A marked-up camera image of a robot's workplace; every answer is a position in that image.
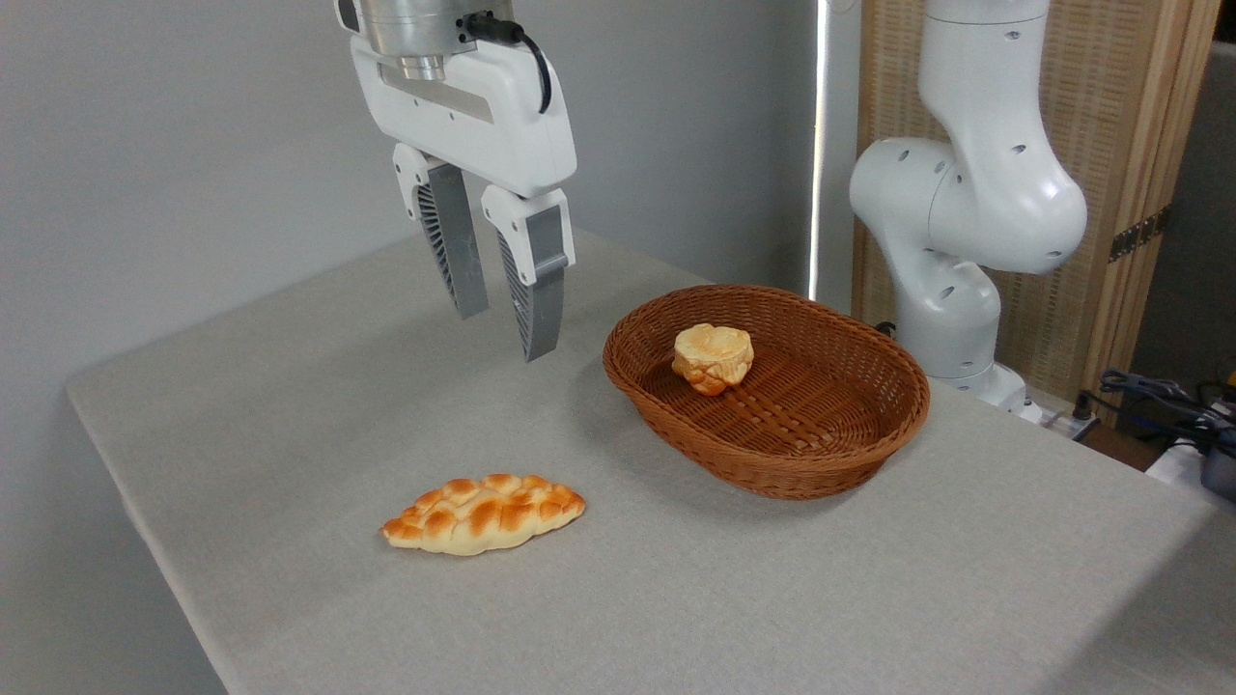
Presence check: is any black cable bundle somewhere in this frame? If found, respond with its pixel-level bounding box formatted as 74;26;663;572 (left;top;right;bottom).
1072;369;1236;455

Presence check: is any long braided bread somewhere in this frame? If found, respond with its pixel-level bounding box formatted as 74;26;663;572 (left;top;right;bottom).
381;473;587;557

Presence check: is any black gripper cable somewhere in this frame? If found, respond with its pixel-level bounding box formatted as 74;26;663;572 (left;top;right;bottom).
462;12;553;115

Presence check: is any grey tablecloth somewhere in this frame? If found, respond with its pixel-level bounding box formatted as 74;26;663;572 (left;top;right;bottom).
66;203;1236;695

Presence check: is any wooden bamboo folding screen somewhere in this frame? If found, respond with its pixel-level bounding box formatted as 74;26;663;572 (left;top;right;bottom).
852;0;1222;402

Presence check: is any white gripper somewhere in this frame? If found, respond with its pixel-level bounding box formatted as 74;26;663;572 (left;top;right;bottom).
350;34;578;363

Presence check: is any brown wicker basket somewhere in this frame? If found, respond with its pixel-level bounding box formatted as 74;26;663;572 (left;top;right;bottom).
603;284;932;501

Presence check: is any small round bread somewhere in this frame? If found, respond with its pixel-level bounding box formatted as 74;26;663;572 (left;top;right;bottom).
672;323;755;397

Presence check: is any dark metal screen hinge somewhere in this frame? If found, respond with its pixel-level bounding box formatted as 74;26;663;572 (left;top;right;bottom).
1109;205;1171;264

